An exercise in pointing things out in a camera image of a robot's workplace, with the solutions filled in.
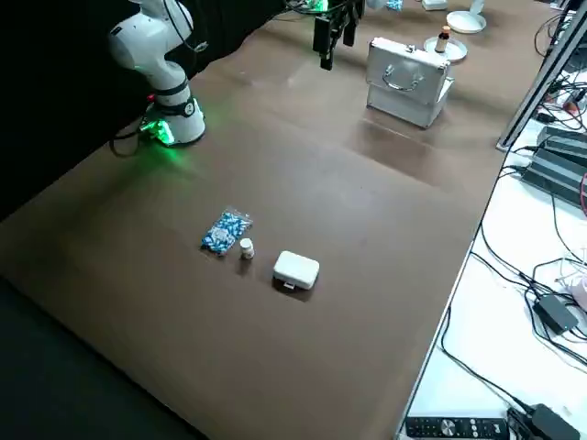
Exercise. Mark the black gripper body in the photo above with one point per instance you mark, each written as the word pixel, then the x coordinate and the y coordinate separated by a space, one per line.
pixel 348 5

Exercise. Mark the brown iodophor bottle orange cap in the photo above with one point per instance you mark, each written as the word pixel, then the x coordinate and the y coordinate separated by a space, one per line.
pixel 444 41

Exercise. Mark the silver aluminium medical kit case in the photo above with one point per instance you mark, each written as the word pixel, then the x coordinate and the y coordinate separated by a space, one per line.
pixel 403 110

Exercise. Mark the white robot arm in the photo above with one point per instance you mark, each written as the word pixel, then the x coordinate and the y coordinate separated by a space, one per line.
pixel 156 50

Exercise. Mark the gray round plate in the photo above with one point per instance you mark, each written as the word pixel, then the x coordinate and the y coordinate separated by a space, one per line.
pixel 458 52

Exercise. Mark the white round plate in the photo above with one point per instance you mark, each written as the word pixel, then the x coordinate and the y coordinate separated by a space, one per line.
pixel 463 25

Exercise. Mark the blue capsule bag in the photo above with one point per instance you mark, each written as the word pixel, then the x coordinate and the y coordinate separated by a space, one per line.
pixel 224 231
pixel 395 4

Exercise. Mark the white plastic box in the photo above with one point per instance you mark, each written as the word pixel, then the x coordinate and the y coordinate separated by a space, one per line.
pixel 434 3
pixel 295 270

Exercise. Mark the small white pill bottle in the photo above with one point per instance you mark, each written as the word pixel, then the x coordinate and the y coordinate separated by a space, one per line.
pixel 246 249

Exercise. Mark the black power supply brick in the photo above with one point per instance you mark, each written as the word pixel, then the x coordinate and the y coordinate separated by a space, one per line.
pixel 555 176
pixel 566 142

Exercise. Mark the white desk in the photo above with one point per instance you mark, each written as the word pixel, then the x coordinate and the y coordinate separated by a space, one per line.
pixel 495 321

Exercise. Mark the black power adapter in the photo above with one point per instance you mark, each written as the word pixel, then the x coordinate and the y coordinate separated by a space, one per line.
pixel 548 421
pixel 556 313

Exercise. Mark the black remote control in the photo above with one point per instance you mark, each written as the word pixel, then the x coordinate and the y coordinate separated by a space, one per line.
pixel 454 427

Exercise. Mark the aluminium frame post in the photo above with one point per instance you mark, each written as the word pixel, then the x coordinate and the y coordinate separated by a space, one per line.
pixel 532 96

